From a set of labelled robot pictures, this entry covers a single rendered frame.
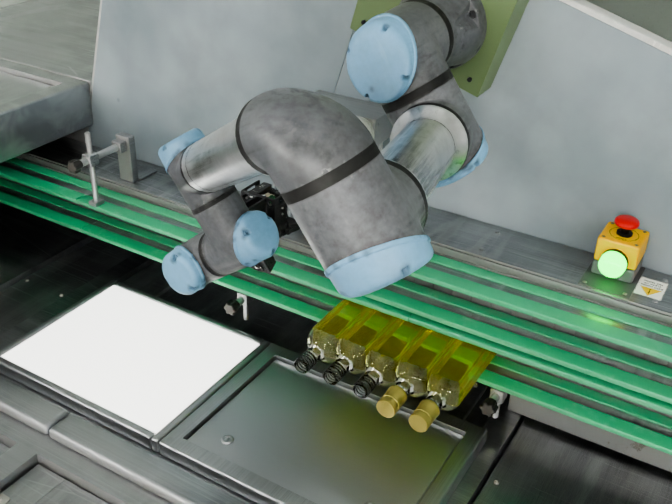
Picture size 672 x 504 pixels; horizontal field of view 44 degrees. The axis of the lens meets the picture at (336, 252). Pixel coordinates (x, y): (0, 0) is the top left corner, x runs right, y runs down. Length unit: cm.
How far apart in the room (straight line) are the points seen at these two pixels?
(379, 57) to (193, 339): 75
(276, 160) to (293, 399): 77
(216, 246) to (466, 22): 52
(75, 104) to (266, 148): 124
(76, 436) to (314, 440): 41
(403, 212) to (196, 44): 103
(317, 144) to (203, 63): 101
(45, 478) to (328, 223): 84
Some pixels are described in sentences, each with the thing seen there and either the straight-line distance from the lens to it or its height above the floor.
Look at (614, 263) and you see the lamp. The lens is 142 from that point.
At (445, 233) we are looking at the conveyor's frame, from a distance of 153.
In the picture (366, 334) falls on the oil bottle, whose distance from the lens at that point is 146.
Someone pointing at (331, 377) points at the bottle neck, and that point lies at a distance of 142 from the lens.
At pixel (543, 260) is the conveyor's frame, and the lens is 148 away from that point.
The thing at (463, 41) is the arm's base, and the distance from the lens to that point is 135.
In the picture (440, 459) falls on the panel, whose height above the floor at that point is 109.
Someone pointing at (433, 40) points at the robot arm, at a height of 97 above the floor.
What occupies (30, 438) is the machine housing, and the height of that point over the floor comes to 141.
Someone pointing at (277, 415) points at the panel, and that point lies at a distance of 152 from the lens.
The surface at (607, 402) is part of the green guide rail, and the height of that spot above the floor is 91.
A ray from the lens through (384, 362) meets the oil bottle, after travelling 140.
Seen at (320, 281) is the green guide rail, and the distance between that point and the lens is 157.
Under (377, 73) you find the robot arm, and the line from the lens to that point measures 123.
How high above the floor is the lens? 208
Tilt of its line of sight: 48 degrees down
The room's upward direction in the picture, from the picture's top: 129 degrees counter-clockwise
